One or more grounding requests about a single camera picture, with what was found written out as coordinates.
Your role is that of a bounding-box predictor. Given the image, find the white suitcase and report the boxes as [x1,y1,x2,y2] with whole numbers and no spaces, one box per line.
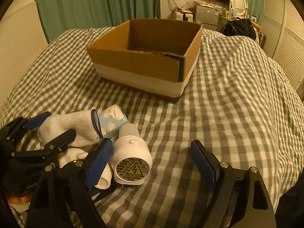
[173,11,193,22]

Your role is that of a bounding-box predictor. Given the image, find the silver mini fridge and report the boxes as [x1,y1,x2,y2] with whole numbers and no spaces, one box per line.
[194,6,219,31]

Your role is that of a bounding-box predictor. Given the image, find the white cylindrical electric device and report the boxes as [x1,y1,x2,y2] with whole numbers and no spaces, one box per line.
[111,123,153,185]

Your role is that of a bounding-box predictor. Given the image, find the white sock with blue trim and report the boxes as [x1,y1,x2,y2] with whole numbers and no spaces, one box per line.
[38,109,103,147]

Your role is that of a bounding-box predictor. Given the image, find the white louvered wardrobe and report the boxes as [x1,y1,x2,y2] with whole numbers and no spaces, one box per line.
[261,0,303,99]

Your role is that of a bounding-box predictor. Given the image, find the checkered bed cover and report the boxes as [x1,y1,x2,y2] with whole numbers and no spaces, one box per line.
[1,27,303,227]

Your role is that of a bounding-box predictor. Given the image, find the white oval vanity mirror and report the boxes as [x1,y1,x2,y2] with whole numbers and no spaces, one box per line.
[230,0,248,17]

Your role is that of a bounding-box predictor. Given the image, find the blue floral tissue pack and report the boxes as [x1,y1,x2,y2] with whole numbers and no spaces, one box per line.
[98,104,129,139]

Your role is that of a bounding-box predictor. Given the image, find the small white tube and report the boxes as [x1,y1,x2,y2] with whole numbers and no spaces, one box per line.
[58,147,115,190]

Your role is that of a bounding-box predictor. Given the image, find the black clothes on chair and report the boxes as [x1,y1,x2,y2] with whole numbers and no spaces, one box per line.
[220,19,257,40]

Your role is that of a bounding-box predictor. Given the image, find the brown cardboard box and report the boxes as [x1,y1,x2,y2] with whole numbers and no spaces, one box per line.
[87,19,203,99]

